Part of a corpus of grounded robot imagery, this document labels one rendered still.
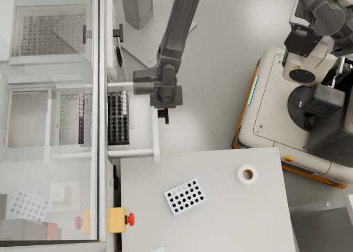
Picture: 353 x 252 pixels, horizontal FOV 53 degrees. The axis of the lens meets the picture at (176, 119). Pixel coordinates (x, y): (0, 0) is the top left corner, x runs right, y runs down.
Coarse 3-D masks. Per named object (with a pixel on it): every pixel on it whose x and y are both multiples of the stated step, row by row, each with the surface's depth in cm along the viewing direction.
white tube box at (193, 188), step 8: (184, 184) 120; (192, 184) 120; (168, 192) 119; (176, 192) 119; (184, 192) 119; (192, 192) 119; (200, 192) 121; (168, 200) 118; (176, 200) 118; (184, 200) 121; (192, 200) 118; (200, 200) 118; (176, 208) 117; (184, 208) 117
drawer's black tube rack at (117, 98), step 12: (108, 96) 118; (120, 96) 118; (108, 108) 117; (120, 108) 117; (108, 120) 118; (120, 120) 119; (108, 132) 117; (120, 132) 117; (108, 144) 116; (120, 144) 116
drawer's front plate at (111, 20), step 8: (112, 0) 130; (112, 8) 129; (112, 16) 127; (112, 24) 126; (112, 32) 125; (112, 40) 123; (112, 48) 122; (112, 56) 121; (112, 64) 120; (112, 72) 123
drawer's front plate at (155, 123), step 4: (152, 108) 114; (152, 112) 114; (156, 112) 114; (152, 116) 113; (156, 116) 113; (152, 120) 113; (156, 120) 113; (152, 124) 113; (156, 124) 112; (156, 128) 112; (156, 132) 112; (156, 136) 111; (156, 140) 111; (156, 144) 110; (156, 148) 110; (156, 152) 110; (156, 156) 111; (156, 160) 116
